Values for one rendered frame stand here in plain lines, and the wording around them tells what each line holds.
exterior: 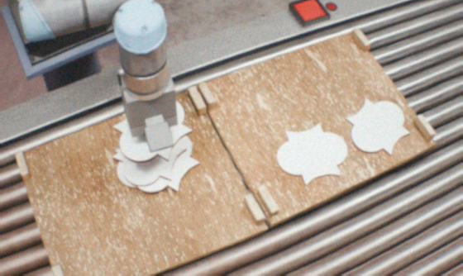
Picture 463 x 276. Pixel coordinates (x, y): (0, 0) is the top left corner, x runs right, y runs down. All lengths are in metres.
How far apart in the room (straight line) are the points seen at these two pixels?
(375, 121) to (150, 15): 0.61
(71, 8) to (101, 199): 0.41
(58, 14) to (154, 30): 0.17
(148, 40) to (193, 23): 1.82
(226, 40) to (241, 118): 0.23
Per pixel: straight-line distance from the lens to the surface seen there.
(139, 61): 0.96
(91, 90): 1.41
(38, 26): 1.00
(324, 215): 1.24
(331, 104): 1.36
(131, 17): 0.93
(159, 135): 1.08
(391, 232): 1.26
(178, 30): 2.72
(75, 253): 1.20
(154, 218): 1.21
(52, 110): 1.39
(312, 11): 1.54
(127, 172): 1.23
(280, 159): 1.26
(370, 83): 1.42
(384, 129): 1.34
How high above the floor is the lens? 2.03
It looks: 57 degrees down
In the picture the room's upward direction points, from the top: 3 degrees clockwise
